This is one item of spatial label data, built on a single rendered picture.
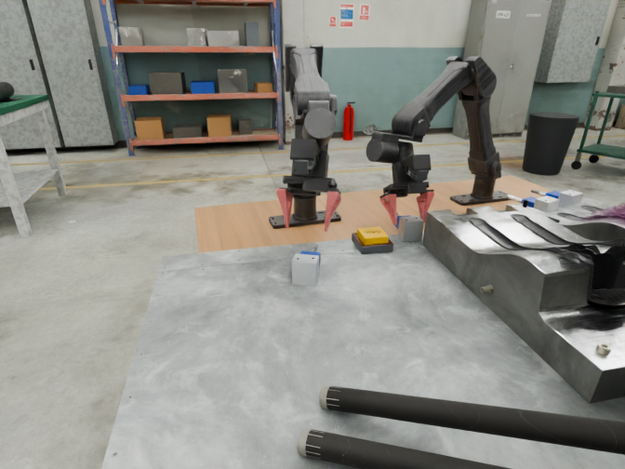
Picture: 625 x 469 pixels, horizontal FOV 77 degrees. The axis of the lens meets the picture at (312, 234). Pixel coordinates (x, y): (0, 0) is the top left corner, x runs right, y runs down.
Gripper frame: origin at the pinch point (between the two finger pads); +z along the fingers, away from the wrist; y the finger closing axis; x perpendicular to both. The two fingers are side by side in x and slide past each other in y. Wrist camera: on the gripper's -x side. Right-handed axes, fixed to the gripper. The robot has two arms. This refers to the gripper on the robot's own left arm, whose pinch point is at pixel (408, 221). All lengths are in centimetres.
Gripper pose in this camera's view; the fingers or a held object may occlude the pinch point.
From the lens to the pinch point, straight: 103.1
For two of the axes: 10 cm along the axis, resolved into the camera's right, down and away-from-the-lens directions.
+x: -1.5, 0.9, 9.8
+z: 0.8, 9.9, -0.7
